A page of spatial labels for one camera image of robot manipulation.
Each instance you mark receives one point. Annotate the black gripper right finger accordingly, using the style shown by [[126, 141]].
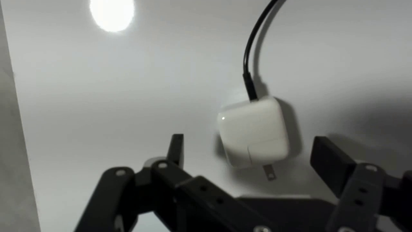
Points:
[[364, 190]]

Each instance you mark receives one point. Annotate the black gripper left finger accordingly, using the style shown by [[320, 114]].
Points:
[[181, 203]]

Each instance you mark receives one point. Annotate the white wall charger plug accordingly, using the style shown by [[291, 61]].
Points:
[[253, 134]]

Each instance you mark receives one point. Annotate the white whiteboard on table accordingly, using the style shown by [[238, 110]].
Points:
[[106, 85]]

